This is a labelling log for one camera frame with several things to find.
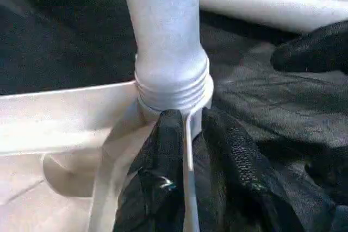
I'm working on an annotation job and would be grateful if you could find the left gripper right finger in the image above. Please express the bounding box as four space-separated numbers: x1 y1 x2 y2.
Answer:
200 106 338 232

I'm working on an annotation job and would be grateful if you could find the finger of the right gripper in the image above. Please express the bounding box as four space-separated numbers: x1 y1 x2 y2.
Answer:
270 21 348 76

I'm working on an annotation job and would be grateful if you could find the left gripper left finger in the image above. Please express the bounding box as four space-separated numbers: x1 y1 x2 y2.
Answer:
115 109 189 232

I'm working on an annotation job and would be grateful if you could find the white plastic table top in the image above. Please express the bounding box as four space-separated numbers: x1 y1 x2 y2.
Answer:
0 78 216 232

